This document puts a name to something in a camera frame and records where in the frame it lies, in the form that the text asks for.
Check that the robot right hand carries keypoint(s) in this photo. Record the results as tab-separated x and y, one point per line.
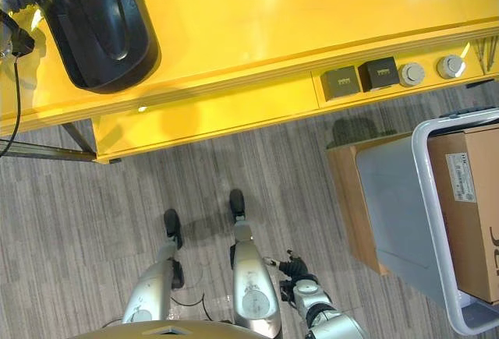
296	267

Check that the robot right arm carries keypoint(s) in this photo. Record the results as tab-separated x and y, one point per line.
319	308

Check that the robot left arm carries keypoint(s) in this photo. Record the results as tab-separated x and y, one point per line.
17	39

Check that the grey plastic box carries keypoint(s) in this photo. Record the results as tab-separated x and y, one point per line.
397	218

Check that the brown cardboard box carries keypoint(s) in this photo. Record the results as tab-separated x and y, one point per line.
468	214

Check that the small black cube box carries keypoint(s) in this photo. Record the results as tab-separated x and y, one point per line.
340	83
379	74

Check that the yellow shelf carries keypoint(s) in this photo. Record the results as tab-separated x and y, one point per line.
249	43

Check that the robot right leg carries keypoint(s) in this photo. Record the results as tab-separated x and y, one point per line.
251	276

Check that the robot leg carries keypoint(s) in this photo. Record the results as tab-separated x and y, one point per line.
251	276
154	280

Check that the wooden stand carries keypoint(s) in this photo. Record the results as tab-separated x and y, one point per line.
347	198

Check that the robot left leg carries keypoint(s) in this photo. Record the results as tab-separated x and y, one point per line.
154	280

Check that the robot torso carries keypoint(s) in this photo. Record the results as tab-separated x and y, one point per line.
163	330

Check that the grey round knob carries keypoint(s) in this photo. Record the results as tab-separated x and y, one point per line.
449	66
412	75

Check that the bundle of metal bits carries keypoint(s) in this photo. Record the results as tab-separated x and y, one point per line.
486	54

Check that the dark metal shelf frame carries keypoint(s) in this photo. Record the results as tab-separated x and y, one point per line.
50	150

